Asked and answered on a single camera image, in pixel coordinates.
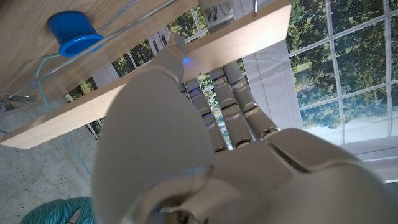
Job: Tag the printed window backdrop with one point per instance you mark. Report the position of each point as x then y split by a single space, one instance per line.
342 62

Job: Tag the wooden bar clothes hanger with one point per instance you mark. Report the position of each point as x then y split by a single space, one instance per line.
242 37

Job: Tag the blue plastic cup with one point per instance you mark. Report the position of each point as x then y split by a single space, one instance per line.
73 31

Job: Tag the teal yarn skein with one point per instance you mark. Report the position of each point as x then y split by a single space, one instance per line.
59 211

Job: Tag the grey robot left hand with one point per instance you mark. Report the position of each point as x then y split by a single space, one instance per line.
248 180

